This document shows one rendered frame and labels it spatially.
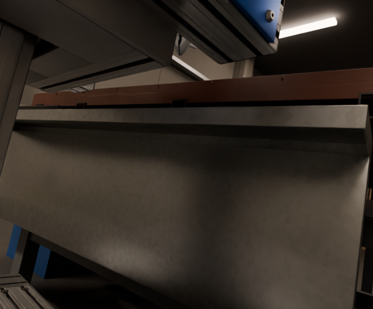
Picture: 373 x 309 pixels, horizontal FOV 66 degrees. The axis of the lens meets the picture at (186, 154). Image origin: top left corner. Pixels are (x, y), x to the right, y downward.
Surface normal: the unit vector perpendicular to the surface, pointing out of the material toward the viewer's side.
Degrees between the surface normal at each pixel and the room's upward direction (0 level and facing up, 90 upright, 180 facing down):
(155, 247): 90
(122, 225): 90
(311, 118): 90
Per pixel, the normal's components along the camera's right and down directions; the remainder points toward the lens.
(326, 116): -0.55, -0.21
